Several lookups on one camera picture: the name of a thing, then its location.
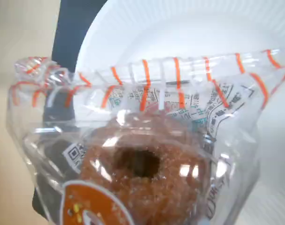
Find white round paper dish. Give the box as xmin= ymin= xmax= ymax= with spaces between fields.
xmin=74 ymin=0 xmax=285 ymax=225

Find dark grey table mat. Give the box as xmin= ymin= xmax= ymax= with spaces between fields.
xmin=31 ymin=0 xmax=110 ymax=222

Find donuts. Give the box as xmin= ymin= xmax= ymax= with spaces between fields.
xmin=6 ymin=46 xmax=285 ymax=225

